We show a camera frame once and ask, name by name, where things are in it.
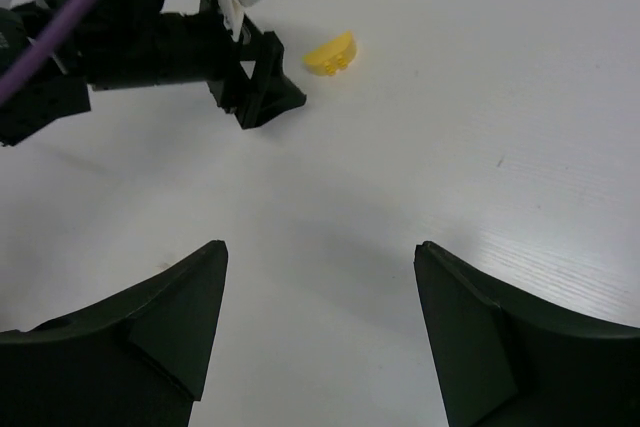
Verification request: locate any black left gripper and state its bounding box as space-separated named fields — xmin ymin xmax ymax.
xmin=1 ymin=0 xmax=306 ymax=146

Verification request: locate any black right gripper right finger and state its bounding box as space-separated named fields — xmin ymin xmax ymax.
xmin=414 ymin=241 xmax=639 ymax=426

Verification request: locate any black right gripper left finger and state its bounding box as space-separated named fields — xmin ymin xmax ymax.
xmin=1 ymin=241 xmax=228 ymax=426

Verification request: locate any yellow square lego brick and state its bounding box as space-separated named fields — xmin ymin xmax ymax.
xmin=303 ymin=31 xmax=358 ymax=76

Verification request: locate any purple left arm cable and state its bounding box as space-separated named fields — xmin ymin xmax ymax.
xmin=0 ymin=0 xmax=139 ymax=108

